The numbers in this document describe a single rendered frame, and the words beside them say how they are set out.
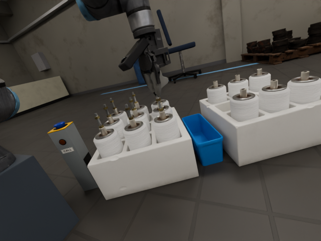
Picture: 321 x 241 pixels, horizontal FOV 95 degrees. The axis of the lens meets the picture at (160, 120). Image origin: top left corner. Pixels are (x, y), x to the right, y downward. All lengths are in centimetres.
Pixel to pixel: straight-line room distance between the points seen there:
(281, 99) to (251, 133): 16
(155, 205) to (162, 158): 16
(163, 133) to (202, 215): 29
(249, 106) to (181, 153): 29
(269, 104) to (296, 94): 11
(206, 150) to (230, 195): 17
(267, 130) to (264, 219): 28
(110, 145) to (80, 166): 21
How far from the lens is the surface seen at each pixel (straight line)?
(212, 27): 375
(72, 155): 72
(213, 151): 66
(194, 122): 89
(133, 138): 55
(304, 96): 76
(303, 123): 74
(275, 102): 68
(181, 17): 389
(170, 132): 55
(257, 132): 64
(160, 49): 52
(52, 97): 616
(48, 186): 62
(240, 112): 62
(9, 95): 71
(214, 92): 81
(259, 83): 92
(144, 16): 52
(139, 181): 63
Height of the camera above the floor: 46
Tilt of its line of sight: 22 degrees down
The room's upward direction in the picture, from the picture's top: 16 degrees counter-clockwise
